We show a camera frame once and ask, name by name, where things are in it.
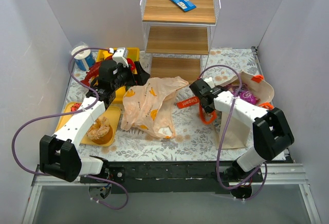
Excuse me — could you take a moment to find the banana print plastic bag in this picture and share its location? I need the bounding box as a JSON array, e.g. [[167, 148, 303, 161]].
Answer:
[[121, 77, 188, 139]]

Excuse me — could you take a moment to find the blue snack packet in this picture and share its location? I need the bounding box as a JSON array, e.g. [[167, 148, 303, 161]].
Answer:
[[170, 0, 196, 12]]

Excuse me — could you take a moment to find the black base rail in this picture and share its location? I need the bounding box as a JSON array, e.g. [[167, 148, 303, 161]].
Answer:
[[79, 160, 263, 194]]

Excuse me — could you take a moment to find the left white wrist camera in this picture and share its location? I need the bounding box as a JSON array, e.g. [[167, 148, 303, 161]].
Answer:
[[108, 47, 129, 67]]

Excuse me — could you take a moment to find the red frosted donut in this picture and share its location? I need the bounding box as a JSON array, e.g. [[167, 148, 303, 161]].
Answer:
[[69, 102, 81, 112]]

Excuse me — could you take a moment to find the yellow flat tray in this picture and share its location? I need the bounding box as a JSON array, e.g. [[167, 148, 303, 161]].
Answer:
[[55, 102, 122, 147]]

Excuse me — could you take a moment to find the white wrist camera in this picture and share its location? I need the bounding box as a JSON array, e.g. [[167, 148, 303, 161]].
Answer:
[[203, 77, 215, 88], [108, 47, 129, 67]]

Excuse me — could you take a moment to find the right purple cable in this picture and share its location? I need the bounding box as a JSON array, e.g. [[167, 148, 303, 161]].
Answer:
[[198, 64, 268, 200]]

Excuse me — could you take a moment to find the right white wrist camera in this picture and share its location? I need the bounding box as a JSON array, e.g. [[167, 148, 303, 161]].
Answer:
[[203, 77, 215, 88]]

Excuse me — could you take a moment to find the blue wrapped paper roll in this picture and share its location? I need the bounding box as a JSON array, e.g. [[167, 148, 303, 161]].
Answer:
[[74, 49, 95, 71]]

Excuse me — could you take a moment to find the white wire wooden shelf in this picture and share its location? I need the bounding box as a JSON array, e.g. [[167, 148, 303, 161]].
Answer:
[[140, 0, 221, 83]]

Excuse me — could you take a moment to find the red toy lobster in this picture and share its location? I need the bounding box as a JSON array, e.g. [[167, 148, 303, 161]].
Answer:
[[81, 61, 102, 86]]

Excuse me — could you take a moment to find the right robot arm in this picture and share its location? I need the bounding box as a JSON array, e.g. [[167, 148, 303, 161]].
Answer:
[[190, 79, 295, 180]]

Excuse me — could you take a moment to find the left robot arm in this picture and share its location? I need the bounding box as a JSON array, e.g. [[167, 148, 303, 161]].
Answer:
[[40, 60, 150, 182]]

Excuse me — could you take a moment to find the purple snack bag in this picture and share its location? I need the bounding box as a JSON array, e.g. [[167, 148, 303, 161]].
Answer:
[[226, 83, 260, 105]]

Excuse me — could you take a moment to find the beige canvas tote bag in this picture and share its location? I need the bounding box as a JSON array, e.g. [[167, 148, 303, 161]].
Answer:
[[214, 71, 275, 150]]

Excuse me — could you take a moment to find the yellow vegetable bin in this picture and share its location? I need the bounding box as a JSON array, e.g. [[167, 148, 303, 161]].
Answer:
[[95, 47, 140, 104]]

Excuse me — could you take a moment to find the floral table mat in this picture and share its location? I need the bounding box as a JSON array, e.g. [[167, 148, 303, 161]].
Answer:
[[65, 48, 260, 161]]

